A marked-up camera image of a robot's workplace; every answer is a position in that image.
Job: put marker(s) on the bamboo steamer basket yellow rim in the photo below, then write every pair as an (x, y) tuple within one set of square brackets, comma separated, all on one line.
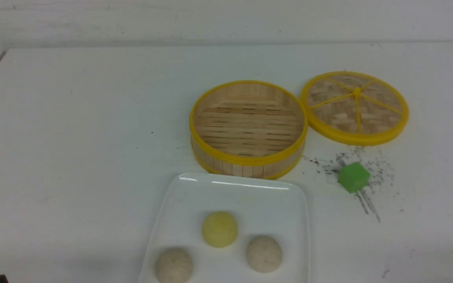
[(248, 128)]

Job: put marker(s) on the green cube block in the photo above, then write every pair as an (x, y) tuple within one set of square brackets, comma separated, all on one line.
[(354, 177)]

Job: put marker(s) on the white rectangular plate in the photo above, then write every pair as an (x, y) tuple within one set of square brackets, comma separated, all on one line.
[(260, 207)]

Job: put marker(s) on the yellow steamed bun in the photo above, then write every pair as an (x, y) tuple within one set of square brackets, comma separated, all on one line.
[(219, 229)]

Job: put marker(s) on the white steamed bun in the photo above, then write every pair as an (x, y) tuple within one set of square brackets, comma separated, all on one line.
[(174, 265), (264, 254)]

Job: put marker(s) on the bamboo steamer lid yellow rim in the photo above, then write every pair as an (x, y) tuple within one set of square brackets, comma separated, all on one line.
[(354, 108)]

